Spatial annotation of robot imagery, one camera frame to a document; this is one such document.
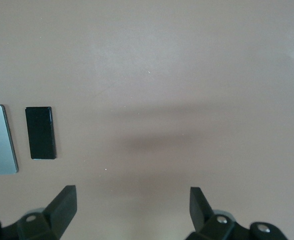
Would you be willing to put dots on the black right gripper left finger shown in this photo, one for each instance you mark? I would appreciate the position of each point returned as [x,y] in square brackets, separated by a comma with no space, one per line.
[62,210]

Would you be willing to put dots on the black smartphone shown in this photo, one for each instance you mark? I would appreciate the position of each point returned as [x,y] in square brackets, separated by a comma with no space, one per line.
[40,132]

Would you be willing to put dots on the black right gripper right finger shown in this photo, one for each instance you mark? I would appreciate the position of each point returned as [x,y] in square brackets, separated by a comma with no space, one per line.
[199,212]

